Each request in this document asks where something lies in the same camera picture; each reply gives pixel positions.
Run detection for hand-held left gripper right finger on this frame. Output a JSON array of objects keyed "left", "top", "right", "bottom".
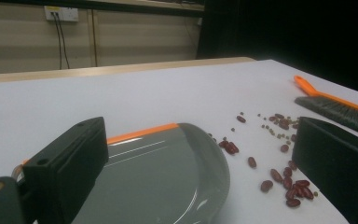
[{"left": 292, "top": 116, "right": 358, "bottom": 224}]

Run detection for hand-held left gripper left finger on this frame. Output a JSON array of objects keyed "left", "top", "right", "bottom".
[{"left": 22, "top": 116, "right": 110, "bottom": 224}]

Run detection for orange-handled grey brush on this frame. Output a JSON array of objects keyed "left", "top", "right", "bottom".
[{"left": 293, "top": 75, "right": 358, "bottom": 140}]

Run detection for red kidney beans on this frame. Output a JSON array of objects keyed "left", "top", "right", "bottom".
[{"left": 208, "top": 112, "right": 320, "bottom": 209}]

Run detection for small green beans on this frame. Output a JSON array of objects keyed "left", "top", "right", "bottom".
[{"left": 229, "top": 111, "right": 320, "bottom": 197}]

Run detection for grey dustpan with orange edge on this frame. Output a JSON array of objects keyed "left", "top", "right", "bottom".
[{"left": 21, "top": 121, "right": 231, "bottom": 224}]

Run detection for wooden table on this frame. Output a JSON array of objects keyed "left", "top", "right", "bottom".
[{"left": 0, "top": 56, "right": 255, "bottom": 85}]

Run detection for white wall socket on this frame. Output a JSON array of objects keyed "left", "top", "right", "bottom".
[{"left": 44, "top": 5, "right": 79, "bottom": 22}]

